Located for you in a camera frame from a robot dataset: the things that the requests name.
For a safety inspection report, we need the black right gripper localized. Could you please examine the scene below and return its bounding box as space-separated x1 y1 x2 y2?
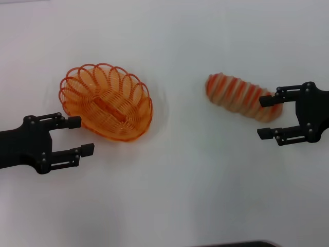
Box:
257 81 329 147

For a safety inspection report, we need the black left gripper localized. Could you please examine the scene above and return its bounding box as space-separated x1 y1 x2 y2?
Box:
0 112 95 175

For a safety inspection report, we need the long orange striped bread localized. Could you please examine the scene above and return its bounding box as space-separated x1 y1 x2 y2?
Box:
205 73 283 123

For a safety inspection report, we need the orange plastic woven basket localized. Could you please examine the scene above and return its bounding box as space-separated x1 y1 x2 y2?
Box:
59 61 154 142

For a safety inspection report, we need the dark rounded robot base edge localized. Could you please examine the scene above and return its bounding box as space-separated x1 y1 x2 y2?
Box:
197 240 277 247

